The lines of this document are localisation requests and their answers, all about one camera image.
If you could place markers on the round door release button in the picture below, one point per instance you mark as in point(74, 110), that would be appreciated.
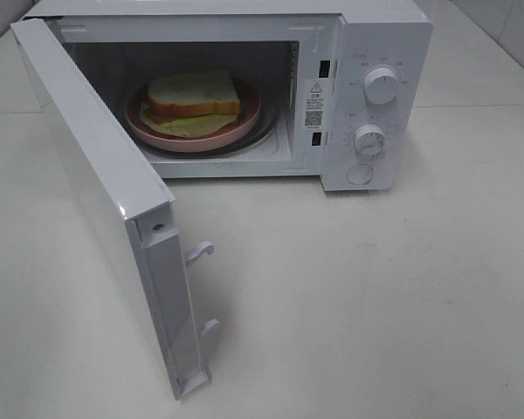
point(360, 174)

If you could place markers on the pink round plate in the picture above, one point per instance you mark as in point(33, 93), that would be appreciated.
point(193, 134)

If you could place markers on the white microwave door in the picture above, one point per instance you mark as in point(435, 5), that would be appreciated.
point(126, 204)

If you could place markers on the toast sandwich with lettuce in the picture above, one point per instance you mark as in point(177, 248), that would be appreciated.
point(193, 94)

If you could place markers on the glass microwave turntable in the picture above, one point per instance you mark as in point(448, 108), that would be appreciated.
point(266, 126)

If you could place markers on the white lower timer knob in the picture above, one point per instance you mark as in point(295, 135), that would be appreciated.
point(370, 140)

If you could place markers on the warning label sticker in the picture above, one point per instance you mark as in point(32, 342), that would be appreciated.
point(316, 95)

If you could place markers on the white microwave oven body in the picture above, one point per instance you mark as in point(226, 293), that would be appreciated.
point(275, 46)

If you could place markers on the white upper power knob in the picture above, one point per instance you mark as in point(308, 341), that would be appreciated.
point(380, 84)

